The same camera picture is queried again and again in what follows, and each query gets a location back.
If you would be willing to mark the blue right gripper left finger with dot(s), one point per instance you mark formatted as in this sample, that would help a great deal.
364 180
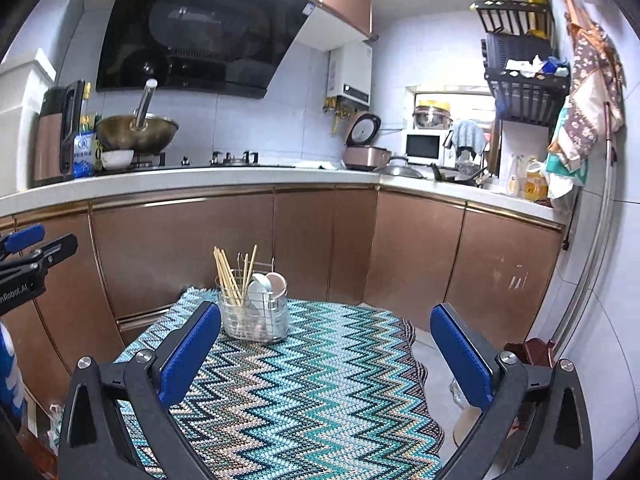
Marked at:
183 351

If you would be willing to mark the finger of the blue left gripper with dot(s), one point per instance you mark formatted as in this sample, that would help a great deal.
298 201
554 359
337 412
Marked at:
17 241

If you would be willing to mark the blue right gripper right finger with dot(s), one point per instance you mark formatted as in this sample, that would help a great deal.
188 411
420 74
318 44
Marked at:
469 355

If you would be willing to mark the wooden chopstick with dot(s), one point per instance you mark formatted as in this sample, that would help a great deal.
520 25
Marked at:
248 267
226 278

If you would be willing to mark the dark red dustpan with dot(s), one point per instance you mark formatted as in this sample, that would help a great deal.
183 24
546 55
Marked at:
532 352

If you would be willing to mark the wooden chopstick in holder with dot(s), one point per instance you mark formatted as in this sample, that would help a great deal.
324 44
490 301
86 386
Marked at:
226 278

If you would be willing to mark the clear plastic utensil holder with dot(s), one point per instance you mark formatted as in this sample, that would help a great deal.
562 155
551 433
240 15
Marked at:
245 323

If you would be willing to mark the blue white salt bag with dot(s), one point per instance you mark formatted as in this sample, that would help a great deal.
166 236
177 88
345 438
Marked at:
84 155

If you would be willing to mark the white ceramic spoon in holder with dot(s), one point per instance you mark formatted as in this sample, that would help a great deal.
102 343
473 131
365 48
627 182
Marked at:
259 292

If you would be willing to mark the white small bowl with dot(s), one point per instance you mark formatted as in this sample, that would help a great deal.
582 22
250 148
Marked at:
117 159

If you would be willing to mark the blue zigzag woven table mat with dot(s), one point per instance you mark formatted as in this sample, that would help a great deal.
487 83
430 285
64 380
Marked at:
342 397

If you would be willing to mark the beige ceramic spoon in holder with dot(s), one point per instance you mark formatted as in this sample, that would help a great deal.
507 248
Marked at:
279 285

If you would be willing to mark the yellow oil bottle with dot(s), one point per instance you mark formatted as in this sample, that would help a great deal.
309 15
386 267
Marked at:
535 185

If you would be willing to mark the metal pot lid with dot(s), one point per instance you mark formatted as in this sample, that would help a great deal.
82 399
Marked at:
398 166

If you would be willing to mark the white microwave oven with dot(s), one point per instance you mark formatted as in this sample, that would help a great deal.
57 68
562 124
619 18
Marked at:
424 148

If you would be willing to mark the gas stove burners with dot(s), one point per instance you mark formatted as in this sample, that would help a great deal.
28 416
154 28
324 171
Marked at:
219 159

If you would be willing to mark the pink rice cooker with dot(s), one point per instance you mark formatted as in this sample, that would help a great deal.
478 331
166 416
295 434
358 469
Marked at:
360 153

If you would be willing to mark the black range hood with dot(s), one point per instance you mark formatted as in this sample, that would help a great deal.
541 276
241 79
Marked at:
230 47

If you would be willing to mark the white water heater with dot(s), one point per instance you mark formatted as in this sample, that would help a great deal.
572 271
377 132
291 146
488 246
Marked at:
349 75

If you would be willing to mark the brown patterned hanging cloth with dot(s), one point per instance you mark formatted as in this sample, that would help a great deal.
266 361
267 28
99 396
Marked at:
595 102

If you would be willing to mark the metal wok with handle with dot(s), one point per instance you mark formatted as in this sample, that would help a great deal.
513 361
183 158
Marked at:
140 131

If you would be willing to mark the black wall rack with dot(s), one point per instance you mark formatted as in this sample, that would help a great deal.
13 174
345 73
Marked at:
522 68

